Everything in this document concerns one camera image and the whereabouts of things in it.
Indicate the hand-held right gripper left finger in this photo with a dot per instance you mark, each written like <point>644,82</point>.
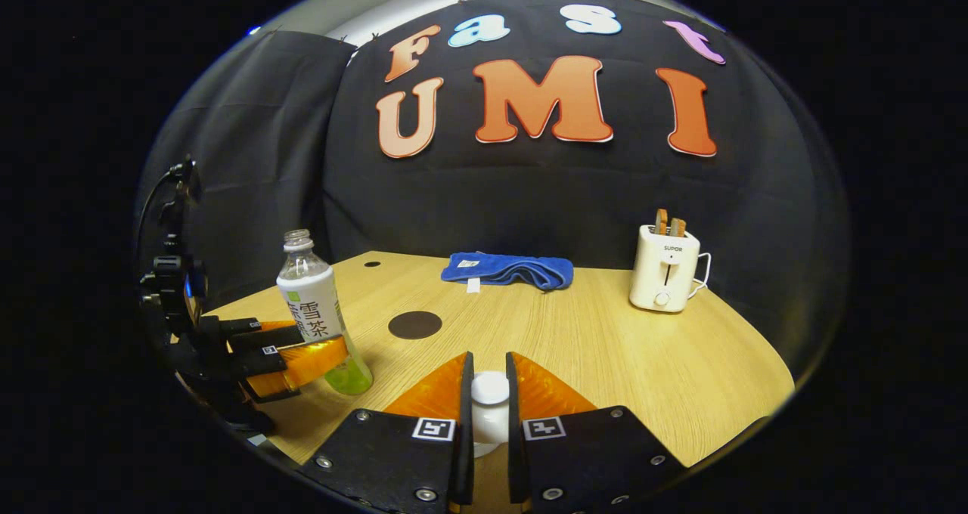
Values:
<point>466,438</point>

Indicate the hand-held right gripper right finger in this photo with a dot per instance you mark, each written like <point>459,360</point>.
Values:
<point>514,453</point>

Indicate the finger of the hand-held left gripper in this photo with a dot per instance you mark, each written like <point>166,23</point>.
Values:
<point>261,363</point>
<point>231,326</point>

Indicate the dark brown round coaster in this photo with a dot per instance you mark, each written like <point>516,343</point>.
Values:
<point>415,325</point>

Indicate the clear water bottle white label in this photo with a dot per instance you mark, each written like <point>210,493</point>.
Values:
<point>306,295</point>

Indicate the brown toast slice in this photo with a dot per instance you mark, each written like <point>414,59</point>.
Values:
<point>662,222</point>
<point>677,227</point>

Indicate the blue folded towel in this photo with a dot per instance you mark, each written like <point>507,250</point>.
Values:
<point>507,270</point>

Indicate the white toaster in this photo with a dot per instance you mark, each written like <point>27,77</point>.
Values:
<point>662,276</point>

